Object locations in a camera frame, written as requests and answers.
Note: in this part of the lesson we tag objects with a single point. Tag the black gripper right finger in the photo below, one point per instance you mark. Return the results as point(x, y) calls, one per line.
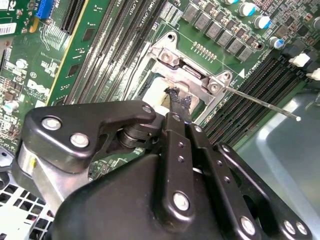
point(225, 190)

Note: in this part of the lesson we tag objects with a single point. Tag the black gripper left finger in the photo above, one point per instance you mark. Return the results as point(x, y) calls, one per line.
point(80, 125)

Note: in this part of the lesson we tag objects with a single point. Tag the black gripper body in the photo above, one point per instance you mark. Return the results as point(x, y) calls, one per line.
point(110, 205)

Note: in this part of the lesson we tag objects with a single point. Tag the silver square CPU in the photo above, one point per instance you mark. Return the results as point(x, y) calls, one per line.
point(155, 92)

